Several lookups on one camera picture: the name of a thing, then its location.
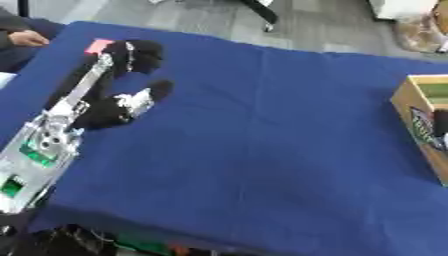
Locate person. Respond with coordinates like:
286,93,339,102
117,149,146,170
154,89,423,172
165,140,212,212
0,6,67,74

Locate person's hand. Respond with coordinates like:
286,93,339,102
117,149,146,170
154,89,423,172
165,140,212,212
7,29,51,48

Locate tan bag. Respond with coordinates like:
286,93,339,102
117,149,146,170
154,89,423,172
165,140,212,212
390,3,448,54

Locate pink block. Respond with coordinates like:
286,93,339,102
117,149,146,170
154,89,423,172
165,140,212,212
84,38,116,56

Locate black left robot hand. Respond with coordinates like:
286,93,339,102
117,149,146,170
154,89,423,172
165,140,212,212
43,39,175,131

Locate tan cardboard box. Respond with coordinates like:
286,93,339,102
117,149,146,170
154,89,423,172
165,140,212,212
388,74,448,186

